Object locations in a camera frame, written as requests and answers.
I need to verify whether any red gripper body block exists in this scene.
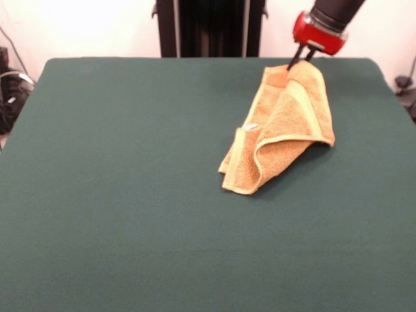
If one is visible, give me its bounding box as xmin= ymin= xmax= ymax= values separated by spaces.
xmin=291 ymin=10 xmax=350 ymax=57

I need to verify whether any tan terry towel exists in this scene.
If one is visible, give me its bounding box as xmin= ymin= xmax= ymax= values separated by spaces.
xmin=217 ymin=60 xmax=335 ymax=196

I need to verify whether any dark green table cloth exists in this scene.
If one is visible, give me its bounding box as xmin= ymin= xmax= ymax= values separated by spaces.
xmin=0 ymin=57 xmax=416 ymax=312

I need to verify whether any black equipment pile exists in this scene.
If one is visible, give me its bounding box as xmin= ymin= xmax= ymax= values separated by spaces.
xmin=0 ymin=47 xmax=35 ymax=136

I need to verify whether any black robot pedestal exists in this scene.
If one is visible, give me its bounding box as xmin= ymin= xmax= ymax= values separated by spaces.
xmin=151 ymin=0 xmax=270 ymax=59

